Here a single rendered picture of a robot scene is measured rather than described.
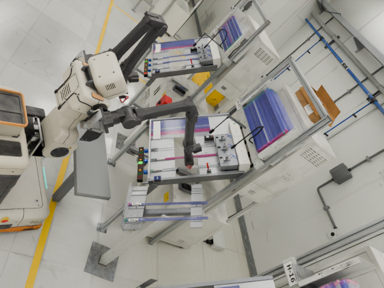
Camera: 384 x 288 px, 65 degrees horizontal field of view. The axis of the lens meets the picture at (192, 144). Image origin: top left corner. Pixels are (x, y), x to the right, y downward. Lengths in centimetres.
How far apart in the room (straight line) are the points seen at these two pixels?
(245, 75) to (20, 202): 247
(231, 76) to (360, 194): 178
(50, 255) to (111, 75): 144
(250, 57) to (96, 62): 203
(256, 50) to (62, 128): 219
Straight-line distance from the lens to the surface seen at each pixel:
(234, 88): 354
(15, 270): 240
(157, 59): 360
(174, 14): 655
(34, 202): 229
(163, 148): 245
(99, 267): 261
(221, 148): 234
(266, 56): 341
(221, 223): 280
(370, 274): 179
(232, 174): 226
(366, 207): 337
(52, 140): 191
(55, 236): 256
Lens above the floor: 217
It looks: 30 degrees down
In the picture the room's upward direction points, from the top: 49 degrees clockwise
